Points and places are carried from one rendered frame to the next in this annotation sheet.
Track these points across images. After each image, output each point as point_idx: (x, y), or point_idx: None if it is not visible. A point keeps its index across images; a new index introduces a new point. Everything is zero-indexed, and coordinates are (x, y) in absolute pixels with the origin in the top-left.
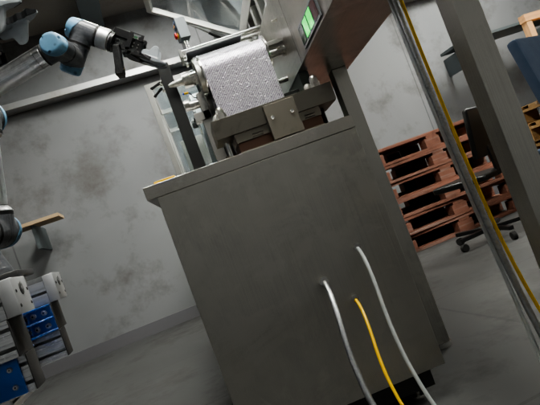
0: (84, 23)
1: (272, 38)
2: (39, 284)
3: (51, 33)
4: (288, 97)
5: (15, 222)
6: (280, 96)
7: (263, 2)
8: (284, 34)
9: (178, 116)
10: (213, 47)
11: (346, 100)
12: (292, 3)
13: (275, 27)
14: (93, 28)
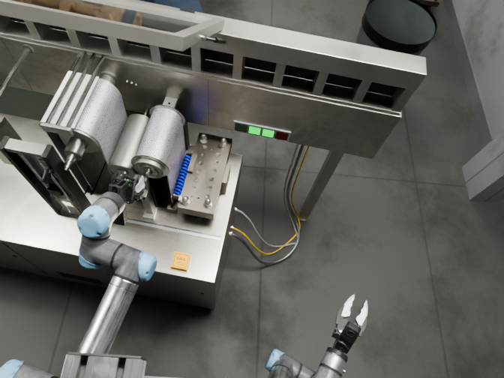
0: (111, 212)
1: (142, 82)
2: None
3: (154, 262)
4: (229, 166)
5: None
6: (184, 147)
7: (120, 39)
8: (187, 101)
9: (71, 187)
10: (77, 100)
11: None
12: (242, 111)
13: (165, 87)
14: (117, 209)
